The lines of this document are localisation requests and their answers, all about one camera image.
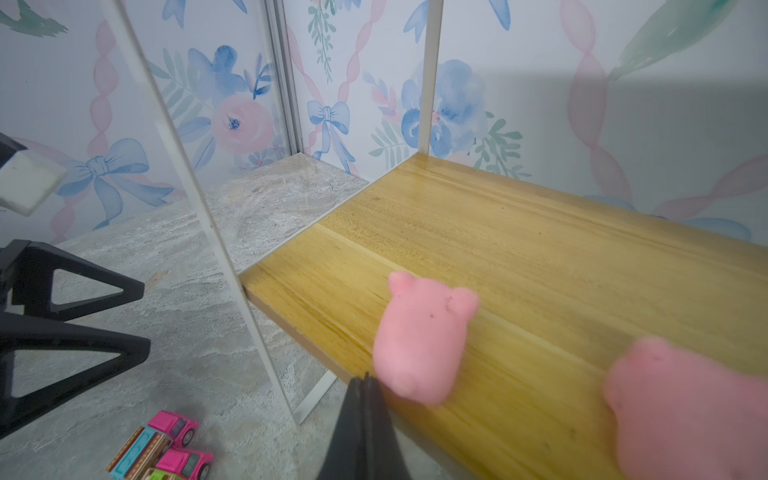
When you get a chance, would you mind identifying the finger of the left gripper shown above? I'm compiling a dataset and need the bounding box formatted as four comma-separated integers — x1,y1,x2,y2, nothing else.
1,240,145,321
1,313,151,438

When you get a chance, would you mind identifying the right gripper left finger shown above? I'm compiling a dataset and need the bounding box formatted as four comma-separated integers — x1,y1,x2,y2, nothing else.
317,376,368,480

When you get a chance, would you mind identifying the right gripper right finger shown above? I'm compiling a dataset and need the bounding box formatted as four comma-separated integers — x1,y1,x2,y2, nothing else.
364,374,411,480

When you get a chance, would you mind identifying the pink toy pig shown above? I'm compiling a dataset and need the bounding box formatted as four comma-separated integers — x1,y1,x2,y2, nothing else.
372,271,480,405
603,338,767,479

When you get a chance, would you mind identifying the pink green toy car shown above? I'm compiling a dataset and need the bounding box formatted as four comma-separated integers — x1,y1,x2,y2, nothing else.
142,448,214,480

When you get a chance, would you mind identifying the wooden two-tier shelf white frame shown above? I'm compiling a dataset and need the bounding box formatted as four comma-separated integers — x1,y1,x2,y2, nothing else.
98,0,768,480

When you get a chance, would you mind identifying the left aluminium corner post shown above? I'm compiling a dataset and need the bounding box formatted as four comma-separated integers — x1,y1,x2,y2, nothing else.
262,0,303,154

